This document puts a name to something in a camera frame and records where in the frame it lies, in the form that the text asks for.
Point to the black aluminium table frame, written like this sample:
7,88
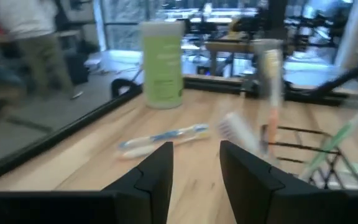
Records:
57,137

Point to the green toothbrush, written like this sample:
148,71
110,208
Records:
337,137

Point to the blue toothbrush in clear wrapper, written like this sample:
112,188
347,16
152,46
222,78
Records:
166,135

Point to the person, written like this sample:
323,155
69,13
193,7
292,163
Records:
33,31

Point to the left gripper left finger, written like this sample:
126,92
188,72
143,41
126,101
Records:
151,186

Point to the black table clamp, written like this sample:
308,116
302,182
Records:
120,85

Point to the wooden background table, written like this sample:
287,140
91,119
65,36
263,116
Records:
228,46

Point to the white toothbrush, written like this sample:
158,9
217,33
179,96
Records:
238,130

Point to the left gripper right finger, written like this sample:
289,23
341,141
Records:
253,193

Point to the green disinfecting wipes canister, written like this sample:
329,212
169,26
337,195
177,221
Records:
163,68

